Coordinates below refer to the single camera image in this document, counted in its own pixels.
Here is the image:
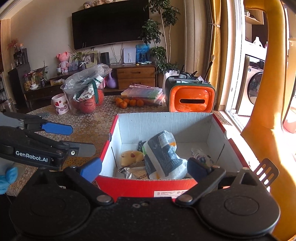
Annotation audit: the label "dark cabinet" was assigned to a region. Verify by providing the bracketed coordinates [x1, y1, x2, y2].
[8, 48, 32, 105]

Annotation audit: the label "white flat device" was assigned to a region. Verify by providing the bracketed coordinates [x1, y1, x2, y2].
[123, 47, 137, 64]

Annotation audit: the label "pink strawberry mug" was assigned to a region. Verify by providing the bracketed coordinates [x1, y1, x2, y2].
[51, 93, 70, 116]

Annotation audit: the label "red apple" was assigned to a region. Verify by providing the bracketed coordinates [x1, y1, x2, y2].
[78, 97, 97, 114]
[95, 89, 105, 106]

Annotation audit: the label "green orange desk organizer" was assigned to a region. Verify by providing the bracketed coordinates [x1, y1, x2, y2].
[165, 76, 216, 113]

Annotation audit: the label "pink flowers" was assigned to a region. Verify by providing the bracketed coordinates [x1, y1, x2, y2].
[8, 39, 25, 54]

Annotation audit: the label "black slotted metal piece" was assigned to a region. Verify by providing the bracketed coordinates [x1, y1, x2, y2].
[254, 158, 279, 186]

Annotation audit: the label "cream photo frame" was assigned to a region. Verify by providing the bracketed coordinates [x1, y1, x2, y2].
[80, 50, 99, 68]

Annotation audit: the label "green plant in vase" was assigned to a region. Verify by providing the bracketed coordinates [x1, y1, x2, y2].
[69, 43, 93, 70]

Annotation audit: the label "red cardboard box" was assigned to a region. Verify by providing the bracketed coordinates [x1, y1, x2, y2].
[95, 112, 250, 202]

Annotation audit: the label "pile of small oranges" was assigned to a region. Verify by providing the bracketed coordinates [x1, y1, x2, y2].
[121, 85, 165, 106]

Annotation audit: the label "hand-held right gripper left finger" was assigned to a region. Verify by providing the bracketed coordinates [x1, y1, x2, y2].
[32, 158, 114, 206]

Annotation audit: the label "black television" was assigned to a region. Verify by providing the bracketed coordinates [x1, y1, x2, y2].
[71, 0, 150, 51]

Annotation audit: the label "yellow giraffe toy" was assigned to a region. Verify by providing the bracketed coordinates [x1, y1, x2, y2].
[240, 0, 296, 241]

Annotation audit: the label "cream floor air conditioner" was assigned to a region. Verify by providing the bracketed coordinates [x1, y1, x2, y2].
[184, 0, 209, 73]

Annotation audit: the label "wooden television stand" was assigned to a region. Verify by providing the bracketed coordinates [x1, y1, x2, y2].
[23, 63, 158, 103]

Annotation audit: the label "plant in dark vase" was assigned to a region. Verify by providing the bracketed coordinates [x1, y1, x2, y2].
[31, 60, 49, 88]

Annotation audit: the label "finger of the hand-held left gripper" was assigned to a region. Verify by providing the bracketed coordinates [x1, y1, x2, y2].
[21, 133, 96, 157]
[22, 116, 73, 136]

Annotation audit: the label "yellow curtain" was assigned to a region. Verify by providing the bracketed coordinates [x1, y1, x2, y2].
[205, 0, 229, 107]

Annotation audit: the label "yellow squishy toy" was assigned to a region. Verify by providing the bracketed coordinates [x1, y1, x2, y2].
[121, 150, 144, 167]

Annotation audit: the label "glass snack jar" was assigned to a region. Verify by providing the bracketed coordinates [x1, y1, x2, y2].
[23, 75, 32, 92]

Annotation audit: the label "white green snack packet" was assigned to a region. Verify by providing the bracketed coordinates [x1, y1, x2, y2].
[142, 130, 188, 180]

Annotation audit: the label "wooden wall shelf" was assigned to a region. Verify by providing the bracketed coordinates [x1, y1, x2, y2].
[244, 8, 264, 25]

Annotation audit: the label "tall potted tree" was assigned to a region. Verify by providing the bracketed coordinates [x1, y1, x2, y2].
[138, 0, 184, 90]

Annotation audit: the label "washing machine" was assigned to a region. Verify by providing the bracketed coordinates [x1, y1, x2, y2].
[238, 55, 265, 117]

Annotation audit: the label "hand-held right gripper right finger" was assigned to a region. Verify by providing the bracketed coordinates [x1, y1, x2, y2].
[175, 158, 263, 205]

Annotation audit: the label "white printed paper bag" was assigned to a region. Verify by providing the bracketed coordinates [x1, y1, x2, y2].
[73, 76, 104, 103]

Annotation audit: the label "clear plastic bag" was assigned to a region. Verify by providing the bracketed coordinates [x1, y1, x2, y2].
[60, 63, 113, 96]

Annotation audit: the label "silver snack packet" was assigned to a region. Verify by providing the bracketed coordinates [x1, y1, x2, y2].
[117, 162, 151, 179]

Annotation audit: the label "person's left hand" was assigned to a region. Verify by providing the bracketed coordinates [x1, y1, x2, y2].
[0, 167, 18, 195]

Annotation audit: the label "purple vase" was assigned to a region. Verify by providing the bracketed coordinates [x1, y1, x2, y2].
[107, 71, 118, 89]

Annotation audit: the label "clear glass bottle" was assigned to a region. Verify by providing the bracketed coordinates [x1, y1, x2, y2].
[3, 98, 17, 113]

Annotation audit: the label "lace patterned desktop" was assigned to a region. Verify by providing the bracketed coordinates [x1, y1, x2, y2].
[7, 95, 232, 197]

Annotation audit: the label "bunny plush toy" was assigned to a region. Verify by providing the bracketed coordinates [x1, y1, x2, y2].
[191, 148, 213, 167]

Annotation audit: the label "pink bear figure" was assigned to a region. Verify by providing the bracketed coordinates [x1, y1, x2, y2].
[56, 51, 70, 74]

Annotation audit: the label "clear plastic tub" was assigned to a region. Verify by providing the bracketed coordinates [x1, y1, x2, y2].
[62, 79, 105, 114]

